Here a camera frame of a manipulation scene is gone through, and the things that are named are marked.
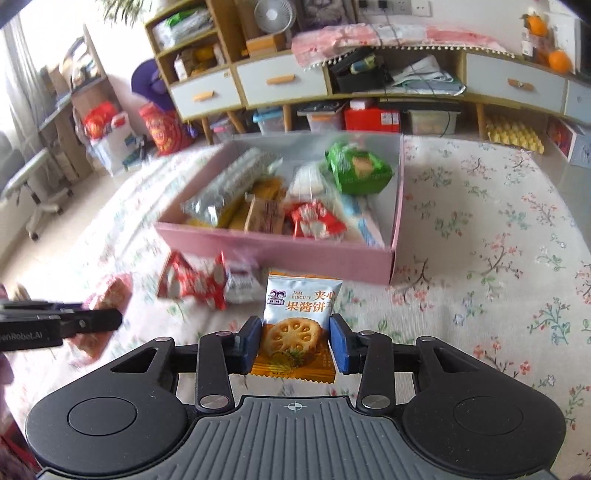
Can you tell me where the red snack packet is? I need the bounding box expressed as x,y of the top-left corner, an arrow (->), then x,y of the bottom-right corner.
156,250 -> 228,310

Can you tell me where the lotus root biscuit packet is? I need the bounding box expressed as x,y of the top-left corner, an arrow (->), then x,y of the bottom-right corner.
252,271 -> 342,384

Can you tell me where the brown beef biscuit packet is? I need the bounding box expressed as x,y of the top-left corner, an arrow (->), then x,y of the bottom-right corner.
243,197 -> 286,235

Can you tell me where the white blue candy packet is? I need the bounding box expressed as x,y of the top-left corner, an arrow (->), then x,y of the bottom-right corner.
224,261 -> 266,304

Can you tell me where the white blue bread bag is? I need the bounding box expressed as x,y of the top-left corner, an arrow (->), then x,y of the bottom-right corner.
335,193 -> 385,248

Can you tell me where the orange yellow snack packet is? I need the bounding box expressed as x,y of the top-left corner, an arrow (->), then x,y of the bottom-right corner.
228,177 -> 287,231

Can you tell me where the red rice cracker packet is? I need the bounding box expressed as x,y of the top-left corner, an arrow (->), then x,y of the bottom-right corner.
287,200 -> 348,240

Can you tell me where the silver foil snack pack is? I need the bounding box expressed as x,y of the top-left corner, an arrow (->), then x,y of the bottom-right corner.
180,147 -> 283,228

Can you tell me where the pink cardboard box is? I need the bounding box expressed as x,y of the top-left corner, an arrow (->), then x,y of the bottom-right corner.
155,131 -> 405,286

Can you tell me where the floral table cloth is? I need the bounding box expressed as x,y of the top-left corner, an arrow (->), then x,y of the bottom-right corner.
1,137 -> 590,479

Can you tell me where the white office chair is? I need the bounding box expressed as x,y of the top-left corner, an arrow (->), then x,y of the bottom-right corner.
0,131 -> 75,242

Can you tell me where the clear rice cake packet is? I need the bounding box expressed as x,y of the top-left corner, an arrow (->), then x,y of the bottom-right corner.
286,162 -> 329,203

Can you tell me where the green cracker snack bag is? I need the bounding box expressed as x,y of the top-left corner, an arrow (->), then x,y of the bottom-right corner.
325,142 -> 394,196

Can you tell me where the red lantern bag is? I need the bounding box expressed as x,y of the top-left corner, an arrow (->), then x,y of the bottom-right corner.
139,103 -> 193,155

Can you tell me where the red storage box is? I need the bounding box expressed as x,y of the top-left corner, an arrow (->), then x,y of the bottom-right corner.
344,107 -> 402,133

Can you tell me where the yellow egg tray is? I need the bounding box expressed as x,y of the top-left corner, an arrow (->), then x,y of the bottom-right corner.
485,115 -> 545,154

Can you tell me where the purple hat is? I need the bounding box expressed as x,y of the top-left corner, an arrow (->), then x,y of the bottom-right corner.
131,59 -> 175,111

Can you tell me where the wooden tv cabinet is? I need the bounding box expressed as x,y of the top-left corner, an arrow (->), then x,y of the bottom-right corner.
145,1 -> 590,125

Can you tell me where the pink cloth on cabinet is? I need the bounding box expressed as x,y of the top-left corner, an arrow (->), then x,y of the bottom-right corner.
291,23 -> 516,69

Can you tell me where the potted green plant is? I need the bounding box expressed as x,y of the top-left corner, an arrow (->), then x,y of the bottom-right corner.
101,0 -> 151,25

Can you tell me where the small white desk fan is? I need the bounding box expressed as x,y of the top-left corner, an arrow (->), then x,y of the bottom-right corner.
253,0 -> 296,34

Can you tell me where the framed cat picture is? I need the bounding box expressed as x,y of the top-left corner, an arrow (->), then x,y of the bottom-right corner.
295,0 -> 355,31

